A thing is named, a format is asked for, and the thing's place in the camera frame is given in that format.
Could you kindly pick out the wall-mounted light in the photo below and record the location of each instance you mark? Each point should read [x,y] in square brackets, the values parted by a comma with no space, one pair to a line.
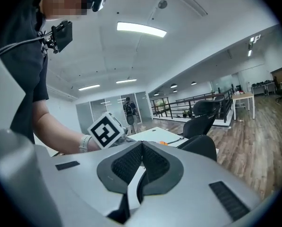
[250,52]

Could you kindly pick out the person's black shirt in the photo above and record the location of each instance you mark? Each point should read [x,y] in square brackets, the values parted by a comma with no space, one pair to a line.
[20,63]

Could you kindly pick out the round ceiling fixture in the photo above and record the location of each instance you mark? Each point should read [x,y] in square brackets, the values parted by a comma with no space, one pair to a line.
[162,4]

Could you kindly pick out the distant black office chair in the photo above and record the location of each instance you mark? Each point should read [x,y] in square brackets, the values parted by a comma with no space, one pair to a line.
[279,91]

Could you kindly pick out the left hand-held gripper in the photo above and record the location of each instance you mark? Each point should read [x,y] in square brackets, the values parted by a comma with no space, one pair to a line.
[105,131]

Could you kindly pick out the black metal railing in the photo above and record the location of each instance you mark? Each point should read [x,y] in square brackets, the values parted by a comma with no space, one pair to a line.
[197,105]

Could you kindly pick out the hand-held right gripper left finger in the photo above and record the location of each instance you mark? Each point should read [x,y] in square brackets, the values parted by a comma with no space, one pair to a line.
[84,174]

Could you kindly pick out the person's left forearm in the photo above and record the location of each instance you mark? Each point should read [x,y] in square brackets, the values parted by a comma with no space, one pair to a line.
[53,129]

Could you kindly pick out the black office chair with headrest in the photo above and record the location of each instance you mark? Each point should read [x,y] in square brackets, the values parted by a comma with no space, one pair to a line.
[201,124]

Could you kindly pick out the small orange object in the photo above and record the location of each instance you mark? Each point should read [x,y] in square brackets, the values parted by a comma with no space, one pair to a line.
[163,143]

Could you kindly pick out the long ceiling light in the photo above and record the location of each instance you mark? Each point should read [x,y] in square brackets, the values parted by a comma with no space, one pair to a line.
[89,87]
[126,81]
[142,29]

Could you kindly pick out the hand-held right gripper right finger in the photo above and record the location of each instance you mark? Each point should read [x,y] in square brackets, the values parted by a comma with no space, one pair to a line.
[197,185]

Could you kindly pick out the black chest-mounted device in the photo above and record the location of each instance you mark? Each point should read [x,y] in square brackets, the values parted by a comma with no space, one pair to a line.
[64,35]

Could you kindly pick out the distant white shelf table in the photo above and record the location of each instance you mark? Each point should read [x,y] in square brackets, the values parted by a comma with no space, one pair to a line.
[264,86]

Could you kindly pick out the person's head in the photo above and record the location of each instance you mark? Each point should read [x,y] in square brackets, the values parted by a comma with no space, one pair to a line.
[62,1]

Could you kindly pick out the frosted glass partition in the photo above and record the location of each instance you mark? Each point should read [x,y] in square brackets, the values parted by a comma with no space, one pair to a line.
[98,110]

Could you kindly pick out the white wristband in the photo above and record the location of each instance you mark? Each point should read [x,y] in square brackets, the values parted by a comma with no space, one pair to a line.
[84,143]

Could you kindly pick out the white table with wooden top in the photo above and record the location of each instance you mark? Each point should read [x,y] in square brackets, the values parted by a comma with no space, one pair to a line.
[243,96]

